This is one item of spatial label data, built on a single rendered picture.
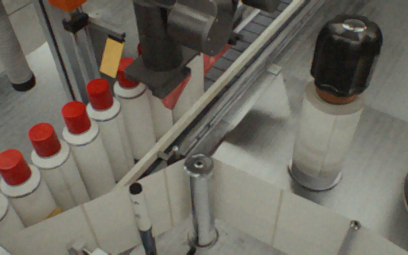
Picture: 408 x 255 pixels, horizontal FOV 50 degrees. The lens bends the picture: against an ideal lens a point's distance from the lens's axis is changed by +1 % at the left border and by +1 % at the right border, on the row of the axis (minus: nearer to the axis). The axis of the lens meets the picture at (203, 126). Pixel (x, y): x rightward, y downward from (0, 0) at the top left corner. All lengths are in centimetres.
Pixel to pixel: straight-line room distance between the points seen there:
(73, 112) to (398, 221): 52
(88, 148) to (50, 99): 41
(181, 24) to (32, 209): 31
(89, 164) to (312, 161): 34
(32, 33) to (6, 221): 225
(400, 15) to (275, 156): 64
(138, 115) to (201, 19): 24
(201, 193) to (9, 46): 31
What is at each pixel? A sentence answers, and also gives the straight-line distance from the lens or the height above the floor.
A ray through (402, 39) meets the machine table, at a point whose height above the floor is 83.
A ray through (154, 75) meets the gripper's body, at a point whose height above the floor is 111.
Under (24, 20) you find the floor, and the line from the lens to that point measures 292.
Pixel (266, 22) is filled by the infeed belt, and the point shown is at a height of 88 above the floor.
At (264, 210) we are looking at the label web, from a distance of 59.
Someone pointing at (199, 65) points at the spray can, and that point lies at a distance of 80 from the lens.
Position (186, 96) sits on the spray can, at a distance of 80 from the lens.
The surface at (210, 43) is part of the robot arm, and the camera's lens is 52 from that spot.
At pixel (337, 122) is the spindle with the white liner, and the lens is 64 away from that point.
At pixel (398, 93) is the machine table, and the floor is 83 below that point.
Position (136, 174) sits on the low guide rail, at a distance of 74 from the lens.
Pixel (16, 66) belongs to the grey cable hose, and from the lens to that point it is 65.
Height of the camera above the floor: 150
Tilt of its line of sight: 48 degrees down
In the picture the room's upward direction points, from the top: 2 degrees counter-clockwise
